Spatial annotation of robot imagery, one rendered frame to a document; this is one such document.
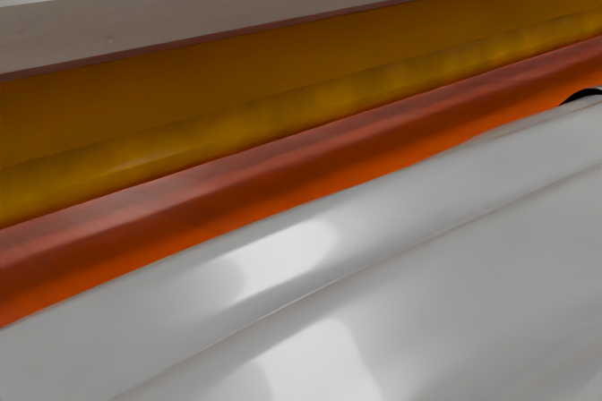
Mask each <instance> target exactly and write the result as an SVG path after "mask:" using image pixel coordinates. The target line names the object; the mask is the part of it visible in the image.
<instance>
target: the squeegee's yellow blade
mask: <svg viewBox="0 0 602 401"><path fill-rule="evenodd" d="M601 5H602V0H417V1H413V2H408V3H404V4H396V5H391V6H386V7H382V8H377V9H373V10H368V11H363V12H358V13H350V14H345V15H341V16H336V17H331V18H327V19H322V20H318V21H310V22H305V23H300V24H296V25H291V26H287V27H282V28H277V29H273V30H265V31H260V32H255V33H250V34H245V35H241V36H236V37H232V38H224V39H219V40H214V41H210V42H205V43H201V44H196V45H191V46H187V47H179V48H174V49H169V50H165V51H160V52H156V53H150V54H146V55H138V56H133V57H128V58H124V59H119V60H115V61H110V62H105V63H101V64H93V65H88V66H83V67H79V68H74V69H70V70H65V71H61V72H56V73H47V74H42V75H38V76H33V77H29V78H24V79H19V80H15V81H7V82H2V83H0V168H2V167H6V166H12V165H15V164H19V163H22V162H25V161H29V160H32V159H35V158H42V157H45V156H48V155H52V154H55V153H58V152H62V151H66V150H69V149H75V148H78V147H81V146H85V145H88V144H92V143H95V142H98V141H104V140H107V139H111V138H115V137H118V136H121V135H125V134H128V133H131V132H138V131H140V130H144V129H148V128H151V127H154V126H158V125H161V124H167V123H171V122H174V121H177V120H181V119H184V118H187V117H191V116H194V115H200V114H203V113H207V112H210V111H213V110H217V109H221V108H224V107H230V106H234V105H236V104H240V103H244V102H246V101H250V100H254V99H257V98H263V97H266V96H270V95H273V94H277V93H280V92H283V91H287V90H292V89H296V88H299V87H303V86H306V85H309V84H313V83H316V82H319V81H326V80H329V79H332V78H336V77H340V76H342V75H346V74H350V73H355V72H359V71H362V70H365V69H369V68H372V67H376V66H379V65H383V64H388V63H392V62H395V61H399V60H402V59H405V58H409V57H412V56H415V55H422V54H424V53H428V52H432V51H435V50H438V49H442V48H446V47H451V46H455V45H458V44H461V43H465V42H468V41H471V40H475V39H478V38H484V37H488V36H491V35H494V34H498V33H501V32H505V31H508V30H514V29H518V28H520V27H524V26H528V25H530V24H534V23H538V22H542V21H547V20H551V19H553V18H557V17H561V16H564V15H567V14H571V13H576V12H580V11H583V10H587V9H590V8H594V7H597V6H601Z"/></svg>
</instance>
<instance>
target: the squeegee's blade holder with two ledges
mask: <svg viewBox="0 0 602 401"><path fill-rule="evenodd" d="M413 1H417V0H0V83H2V82H7V81H15V80H19V79H24V78H29V77H33V76H38V75H42V74H47V73H56V72H61V71H65V70H70V69H74V68H79V67H83V66H88V65H93V64H101V63H105V62H110V61H115V60H119V59H124V58H128V57H133V56H138V55H146V54H150V53H156V52H160V51H165V50H169V49H174V48H179V47H187V46H191V45H196V44H201V43H205V42H210V41H214V40H219V39H224V38H232V37H236V36H241V35H245V34H250V33H255V32H260V31H265V30H273V29H277V28H282V27H287V26H291V25H296V24H300V23H305V22H310V21H318V20H322V19H327V18H331V17H336V16H341V15H345V14H350V13H358V12H363V11H368V10H373V9H377V8H382V7H386V6H391V5H396V4H404V3H408V2H413Z"/></svg>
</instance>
